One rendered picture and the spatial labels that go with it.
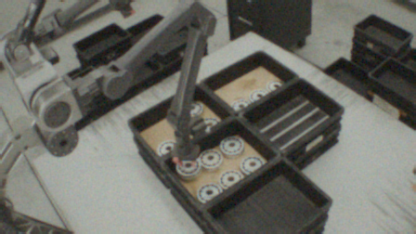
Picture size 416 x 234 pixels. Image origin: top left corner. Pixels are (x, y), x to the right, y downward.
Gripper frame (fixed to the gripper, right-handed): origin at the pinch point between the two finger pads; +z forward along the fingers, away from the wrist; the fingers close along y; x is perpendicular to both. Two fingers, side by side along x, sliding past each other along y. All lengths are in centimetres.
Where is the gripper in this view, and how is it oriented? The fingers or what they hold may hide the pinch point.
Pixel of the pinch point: (188, 164)
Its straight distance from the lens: 168.7
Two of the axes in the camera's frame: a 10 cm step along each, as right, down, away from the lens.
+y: -9.8, -0.6, 1.9
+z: 0.9, 7.1, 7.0
